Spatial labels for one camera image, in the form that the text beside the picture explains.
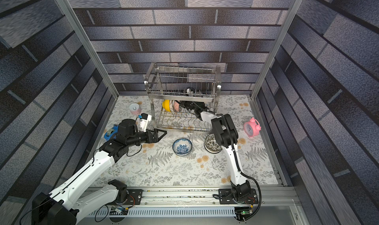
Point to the pink alarm clock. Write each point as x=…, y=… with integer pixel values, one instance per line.
x=252, y=128

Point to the aluminium front rail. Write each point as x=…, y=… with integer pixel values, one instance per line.
x=177, y=195

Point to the dark floral bowl stack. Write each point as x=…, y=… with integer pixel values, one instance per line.
x=211, y=145

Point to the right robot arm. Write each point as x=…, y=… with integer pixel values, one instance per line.
x=226, y=136

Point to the pink white cup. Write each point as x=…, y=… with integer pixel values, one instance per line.
x=135, y=109

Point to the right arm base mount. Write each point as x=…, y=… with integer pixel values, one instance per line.
x=226, y=196

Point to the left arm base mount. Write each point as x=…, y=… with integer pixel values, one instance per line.
x=134, y=198

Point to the floral tablecloth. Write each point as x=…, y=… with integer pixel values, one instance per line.
x=156, y=165

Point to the stainless steel dish rack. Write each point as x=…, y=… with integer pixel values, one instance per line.
x=164, y=82

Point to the blue white patterned bowl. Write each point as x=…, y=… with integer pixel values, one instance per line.
x=182, y=147

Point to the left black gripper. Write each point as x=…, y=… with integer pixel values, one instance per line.
x=156, y=138

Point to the yellow bowl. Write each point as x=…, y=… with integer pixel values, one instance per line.
x=167, y=105

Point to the blue tape dispenser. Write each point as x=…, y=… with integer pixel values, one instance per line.
x=111, y=132

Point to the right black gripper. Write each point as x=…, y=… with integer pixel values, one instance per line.
x=189, y=105

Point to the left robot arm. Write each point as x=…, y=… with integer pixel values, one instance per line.
x=47, y=211

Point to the brown patterned bowl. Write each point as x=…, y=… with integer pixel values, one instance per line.
x=173, y=106

